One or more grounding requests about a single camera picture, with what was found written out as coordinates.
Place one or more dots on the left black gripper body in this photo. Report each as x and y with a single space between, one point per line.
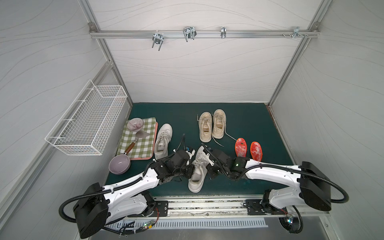
187 167

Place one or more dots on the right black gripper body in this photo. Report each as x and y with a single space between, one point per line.
214 165

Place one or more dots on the white sneaker front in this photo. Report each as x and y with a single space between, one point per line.
201 161

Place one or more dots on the white sneaker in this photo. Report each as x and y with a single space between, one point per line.
162 142
201 161

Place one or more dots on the red orange insole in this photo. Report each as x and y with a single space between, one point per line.
241 148

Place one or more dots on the beige lace sneaker with laces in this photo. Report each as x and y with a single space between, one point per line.
220 125

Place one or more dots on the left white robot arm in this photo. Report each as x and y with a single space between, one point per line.
100 206

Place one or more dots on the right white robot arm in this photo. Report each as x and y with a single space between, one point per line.
303 184

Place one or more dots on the metal U-bolt hook left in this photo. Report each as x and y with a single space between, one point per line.
158 39

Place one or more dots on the metal u-bolt hook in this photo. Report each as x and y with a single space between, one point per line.
158 39
189 33

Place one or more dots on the metal U-bolt hook middle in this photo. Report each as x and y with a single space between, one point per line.
189 33

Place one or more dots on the metal clip hook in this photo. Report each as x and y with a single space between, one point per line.
223 32

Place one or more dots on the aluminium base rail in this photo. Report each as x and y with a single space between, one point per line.
187 207

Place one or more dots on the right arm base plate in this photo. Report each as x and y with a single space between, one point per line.
255 207

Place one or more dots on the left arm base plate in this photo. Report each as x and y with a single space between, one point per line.
154 209

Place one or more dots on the purple saucepan wooden handle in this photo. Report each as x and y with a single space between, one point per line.
121 163

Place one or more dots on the white slotted cable duct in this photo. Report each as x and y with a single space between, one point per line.
173 224

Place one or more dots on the white wire basket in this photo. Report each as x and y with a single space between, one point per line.
85 127

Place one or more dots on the metal bracket hook right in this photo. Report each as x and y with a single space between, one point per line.
296 33

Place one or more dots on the metal crossbar rail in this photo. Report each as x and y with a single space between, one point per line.
201 34

